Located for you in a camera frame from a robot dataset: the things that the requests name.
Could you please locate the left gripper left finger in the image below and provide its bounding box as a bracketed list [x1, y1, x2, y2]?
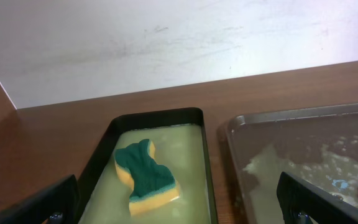
[0, 175, 80, 224]

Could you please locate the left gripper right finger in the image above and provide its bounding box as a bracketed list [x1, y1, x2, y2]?
[276, 172, 358, 224]

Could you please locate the green yellow sponge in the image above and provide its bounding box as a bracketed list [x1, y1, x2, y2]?
[113, 139, 180, 216]

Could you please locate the dark brown serving tray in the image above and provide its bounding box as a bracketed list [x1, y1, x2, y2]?
[219, 103, 358, 223]

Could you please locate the black soapy water tray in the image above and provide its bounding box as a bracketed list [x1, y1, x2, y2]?
[75, 108, 218, 223]

